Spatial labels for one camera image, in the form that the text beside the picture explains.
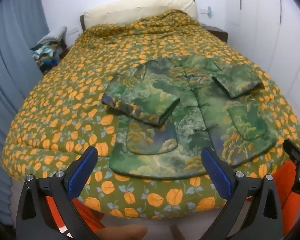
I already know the dark wooden headboard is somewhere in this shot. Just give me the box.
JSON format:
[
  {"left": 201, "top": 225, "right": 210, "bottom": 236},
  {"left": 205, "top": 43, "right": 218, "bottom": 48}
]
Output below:
[{"left": 79, "top": 14, "right": 87, "bottom": 32}]

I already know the white wall socket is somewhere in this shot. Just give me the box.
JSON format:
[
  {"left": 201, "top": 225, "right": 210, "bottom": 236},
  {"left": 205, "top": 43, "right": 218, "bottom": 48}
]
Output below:
[{"left": 200, "top": 6, "right": 215, "bottom": 18}]

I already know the person's left hand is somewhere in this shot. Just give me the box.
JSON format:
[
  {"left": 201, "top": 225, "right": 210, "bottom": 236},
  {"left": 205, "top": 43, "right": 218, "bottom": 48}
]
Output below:
[{"left": 94, "top": 225, "right": 148, "bottom": 240}]

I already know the blue grey curtain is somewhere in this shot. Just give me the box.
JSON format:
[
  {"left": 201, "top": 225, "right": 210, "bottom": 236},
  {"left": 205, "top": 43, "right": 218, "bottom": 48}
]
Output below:
[{"left": 0, "top": 0, "right": 50, "bottom": 230}]

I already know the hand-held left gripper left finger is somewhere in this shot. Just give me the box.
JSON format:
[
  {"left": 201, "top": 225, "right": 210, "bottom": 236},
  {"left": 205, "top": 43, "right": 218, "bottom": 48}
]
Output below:
[{"left": 16, "top": 146, "right": 100, "bottom": 240}]

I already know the green landscape print jacket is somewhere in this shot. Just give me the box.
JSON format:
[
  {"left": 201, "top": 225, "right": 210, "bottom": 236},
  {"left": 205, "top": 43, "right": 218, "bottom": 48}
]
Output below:
[{"left": 101, "top": 56, "right": 278, "bottom": 180}]

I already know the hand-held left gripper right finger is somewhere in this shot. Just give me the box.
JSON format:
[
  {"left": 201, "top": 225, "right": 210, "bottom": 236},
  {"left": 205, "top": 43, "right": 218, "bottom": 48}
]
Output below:
[{"left": 201, "top": 147, "right": 283, "bottom": 240}]

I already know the white wardrobe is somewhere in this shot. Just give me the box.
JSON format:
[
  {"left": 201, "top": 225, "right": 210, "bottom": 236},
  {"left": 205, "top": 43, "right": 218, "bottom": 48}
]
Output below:
[{"left": 225, "top": 0, "right": 300, "bottom": 130}]

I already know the orange floral green quilt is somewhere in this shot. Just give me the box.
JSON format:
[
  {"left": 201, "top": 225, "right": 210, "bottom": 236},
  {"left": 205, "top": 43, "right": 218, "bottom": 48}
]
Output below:
[{"left": 1, "top": 9, "right": 300, "bottom": 219}]

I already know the dark wooden nightstand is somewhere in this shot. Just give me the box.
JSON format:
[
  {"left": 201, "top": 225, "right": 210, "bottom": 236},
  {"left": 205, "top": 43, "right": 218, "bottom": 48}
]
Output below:
[{"left": 205, "top": 26, "right": 228, "bottom": 43}]

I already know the cream pillow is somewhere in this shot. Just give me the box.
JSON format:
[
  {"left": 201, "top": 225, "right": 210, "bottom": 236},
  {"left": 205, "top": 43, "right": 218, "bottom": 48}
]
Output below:
[{"left": 84, "top": 0, "right": 198, "bottom": 30}]

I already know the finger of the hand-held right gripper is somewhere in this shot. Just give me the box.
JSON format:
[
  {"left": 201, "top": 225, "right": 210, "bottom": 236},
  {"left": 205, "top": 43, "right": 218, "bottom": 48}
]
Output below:
[{"left": 283, "top": 139, "right": 300, "bottom": 195}]

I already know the pile of folded clothes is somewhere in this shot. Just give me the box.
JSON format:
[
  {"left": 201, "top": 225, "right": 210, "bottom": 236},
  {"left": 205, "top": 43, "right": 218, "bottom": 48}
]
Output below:
[{"left": 30, "top": 26, "right": 68, "bottom": 74}]

